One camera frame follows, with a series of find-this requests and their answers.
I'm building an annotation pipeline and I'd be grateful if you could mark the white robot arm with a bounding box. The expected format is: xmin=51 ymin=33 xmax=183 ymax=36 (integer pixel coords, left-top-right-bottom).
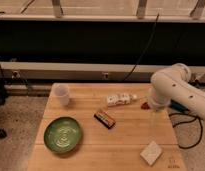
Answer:
xmin=147 ymin=63 xmax=205 ymax=120

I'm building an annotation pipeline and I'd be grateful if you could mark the translucent plastic cup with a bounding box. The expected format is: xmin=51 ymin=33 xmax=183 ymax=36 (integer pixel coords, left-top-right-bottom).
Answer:
xmin=54 ymin=84 xmax=70 ymax=106

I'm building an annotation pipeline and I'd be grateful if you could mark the black hanging cable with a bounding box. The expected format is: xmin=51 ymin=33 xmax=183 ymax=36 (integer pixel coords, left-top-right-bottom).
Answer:
xmin=122 ymin=13 xmax=161 ymax=82

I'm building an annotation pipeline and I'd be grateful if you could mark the black cable on floor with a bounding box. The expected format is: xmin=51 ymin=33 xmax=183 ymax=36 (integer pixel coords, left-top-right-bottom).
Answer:
xmin=168 ymin=112 xmax=204 ymax=150

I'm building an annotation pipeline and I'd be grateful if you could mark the green ceramic bowl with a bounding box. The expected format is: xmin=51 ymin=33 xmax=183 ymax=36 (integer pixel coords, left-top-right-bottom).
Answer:
xmin=43 ymin=117 xmax=83 ymax=154

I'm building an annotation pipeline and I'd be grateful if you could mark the blue connector box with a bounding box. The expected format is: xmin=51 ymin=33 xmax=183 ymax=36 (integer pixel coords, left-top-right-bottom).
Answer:
xmin=170 ymin=101 xmax=189 ymax=112

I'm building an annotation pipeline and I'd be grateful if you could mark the red brown oval object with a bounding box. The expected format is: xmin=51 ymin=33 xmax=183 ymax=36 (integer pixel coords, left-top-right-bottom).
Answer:
xmin=141 ymin=102 xmax=149 ymax=110

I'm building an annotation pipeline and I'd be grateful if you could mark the wooden table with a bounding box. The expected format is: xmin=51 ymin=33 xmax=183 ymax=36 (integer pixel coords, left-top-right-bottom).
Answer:
xmin=27 ymin=83 xmax=187 ymax=171

